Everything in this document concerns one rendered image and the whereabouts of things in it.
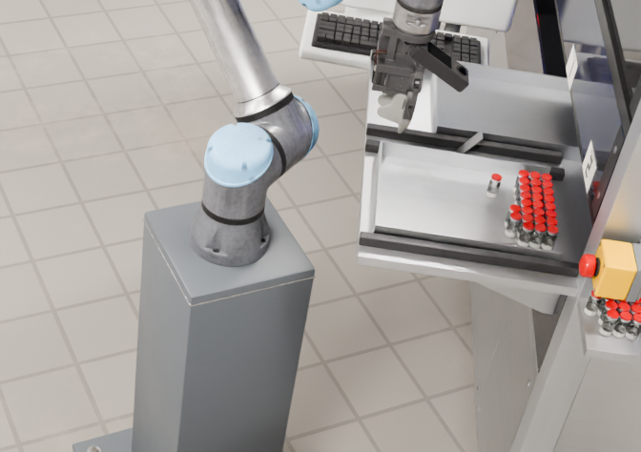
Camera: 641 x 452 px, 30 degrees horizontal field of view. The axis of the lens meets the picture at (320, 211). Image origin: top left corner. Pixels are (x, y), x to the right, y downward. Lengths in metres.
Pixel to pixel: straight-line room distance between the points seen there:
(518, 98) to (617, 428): 0.73
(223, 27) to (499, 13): 1.01
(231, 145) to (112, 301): 1.21
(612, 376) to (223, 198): 0.81
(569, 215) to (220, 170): 0.69
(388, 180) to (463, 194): 0.15
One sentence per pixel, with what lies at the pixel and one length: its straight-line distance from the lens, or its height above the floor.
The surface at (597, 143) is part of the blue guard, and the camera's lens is 2.22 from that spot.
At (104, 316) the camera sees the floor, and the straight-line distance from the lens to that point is 3.21.
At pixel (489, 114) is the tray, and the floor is 0.88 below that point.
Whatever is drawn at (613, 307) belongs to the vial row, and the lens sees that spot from 2.11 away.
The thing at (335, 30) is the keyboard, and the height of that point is 0.82.
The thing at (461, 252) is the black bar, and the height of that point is 0.90.
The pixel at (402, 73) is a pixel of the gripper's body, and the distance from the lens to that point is 1.99.
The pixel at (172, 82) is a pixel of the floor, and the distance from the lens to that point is 4.07.
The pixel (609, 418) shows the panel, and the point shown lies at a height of 0.57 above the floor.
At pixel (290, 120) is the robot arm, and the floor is 1.01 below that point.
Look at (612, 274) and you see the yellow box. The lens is 2.03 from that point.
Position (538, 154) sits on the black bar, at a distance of 2.46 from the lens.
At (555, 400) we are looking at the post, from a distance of 2.38.
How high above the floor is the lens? 2.28
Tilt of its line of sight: 39 degrees down
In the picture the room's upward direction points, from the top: 10 degrees clockwise
